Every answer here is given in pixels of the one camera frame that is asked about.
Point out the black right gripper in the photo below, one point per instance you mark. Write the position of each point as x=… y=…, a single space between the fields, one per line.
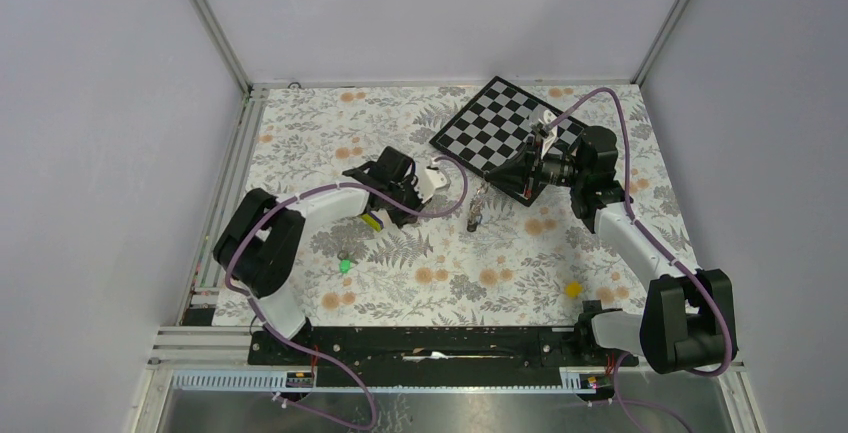
x=518 y=173

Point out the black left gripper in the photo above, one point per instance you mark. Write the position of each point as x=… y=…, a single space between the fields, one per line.
x=409 y=183

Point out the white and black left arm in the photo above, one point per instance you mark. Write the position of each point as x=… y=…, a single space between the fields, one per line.
x=259 y=245

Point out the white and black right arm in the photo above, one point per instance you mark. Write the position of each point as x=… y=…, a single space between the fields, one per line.
x=687 y=322

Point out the floral patterned table mat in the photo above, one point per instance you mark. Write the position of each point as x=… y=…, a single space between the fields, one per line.
x=511 y=271

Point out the black and white chessboard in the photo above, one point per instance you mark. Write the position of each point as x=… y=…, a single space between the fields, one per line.
x=493 y=126

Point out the green key tag with key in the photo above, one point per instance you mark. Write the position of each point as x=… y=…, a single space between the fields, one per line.
x=346 y=262

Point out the yellow cube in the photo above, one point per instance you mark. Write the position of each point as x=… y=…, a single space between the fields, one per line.
x=573 y=290

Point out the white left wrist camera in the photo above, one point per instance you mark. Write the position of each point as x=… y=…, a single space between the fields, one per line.
x=430 y=181

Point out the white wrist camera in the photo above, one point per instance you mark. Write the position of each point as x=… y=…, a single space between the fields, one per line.
x=430 y=181
x=543 y=135

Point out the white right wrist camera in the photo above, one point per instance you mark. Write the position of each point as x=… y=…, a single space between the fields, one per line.
x=543 y=135

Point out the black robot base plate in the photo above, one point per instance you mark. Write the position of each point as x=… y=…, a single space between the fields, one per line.
x=521 y=358

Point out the aluminium frame rails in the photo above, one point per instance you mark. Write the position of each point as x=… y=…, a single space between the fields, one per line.
x=180 y=105

